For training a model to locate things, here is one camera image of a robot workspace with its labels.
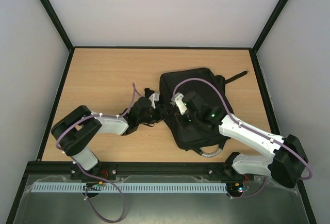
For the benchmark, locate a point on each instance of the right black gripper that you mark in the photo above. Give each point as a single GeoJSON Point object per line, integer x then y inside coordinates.
{"type": "Point", "coordinates": [181, 115]}

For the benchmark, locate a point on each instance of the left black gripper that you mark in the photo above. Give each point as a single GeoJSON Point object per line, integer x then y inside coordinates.
{"type": "Point", "coordinates": [163, 113]}

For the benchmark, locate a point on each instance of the black student backpack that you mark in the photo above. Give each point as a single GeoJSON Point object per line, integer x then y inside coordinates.
{"type": "Point", "coordinates": [211, 88]}

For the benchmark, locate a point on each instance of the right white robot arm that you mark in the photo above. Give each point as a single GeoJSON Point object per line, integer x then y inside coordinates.
{"type": "Point", "coordinates": [281, 158]}

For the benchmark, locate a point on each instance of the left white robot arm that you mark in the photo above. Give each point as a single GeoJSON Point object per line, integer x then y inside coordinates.
{"type": "Point", "coordinates": [74, 132]}

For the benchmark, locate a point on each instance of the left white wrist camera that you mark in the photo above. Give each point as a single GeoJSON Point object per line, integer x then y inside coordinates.
{"type": "Point", "coordinates": [154, 98]}

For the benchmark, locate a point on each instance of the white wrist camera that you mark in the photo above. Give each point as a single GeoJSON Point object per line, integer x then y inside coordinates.
{"type": "Point", "coordinates": [154, 98]}
{"type": "Point", "coordinates": [178, 102]}

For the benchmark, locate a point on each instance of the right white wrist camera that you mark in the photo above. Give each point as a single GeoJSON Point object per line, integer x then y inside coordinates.
{"type": "Point", "coordinates": [178, 102]}

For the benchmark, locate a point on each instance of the light blue slotted cable duct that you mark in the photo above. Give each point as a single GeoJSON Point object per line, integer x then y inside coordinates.
{"type": "Point", "coordinates": [199, 188]}

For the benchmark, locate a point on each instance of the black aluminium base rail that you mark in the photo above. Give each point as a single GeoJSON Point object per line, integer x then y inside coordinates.
{"type": "Point", "coordinates": [232, 170]}

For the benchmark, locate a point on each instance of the black enclosure frame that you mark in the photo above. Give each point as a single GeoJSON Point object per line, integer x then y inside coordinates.
{"type": "Point", "coordinates": [13, 214]}

